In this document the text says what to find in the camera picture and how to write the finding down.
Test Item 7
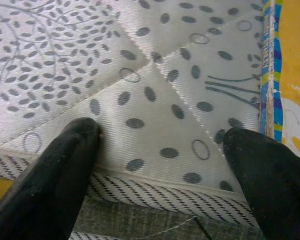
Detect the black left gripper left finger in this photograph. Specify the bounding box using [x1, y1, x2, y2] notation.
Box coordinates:
[0, 117, 102, 240]

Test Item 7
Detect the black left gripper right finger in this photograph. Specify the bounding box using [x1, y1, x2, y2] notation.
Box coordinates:
[222, 127, 300, 240]

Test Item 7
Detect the yellow blue children's book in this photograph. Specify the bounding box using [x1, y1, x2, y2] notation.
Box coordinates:
[258, 0, 300, 167]

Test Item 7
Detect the white quilted mattress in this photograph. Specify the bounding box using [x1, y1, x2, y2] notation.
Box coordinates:
[0, 0, 266, 240]

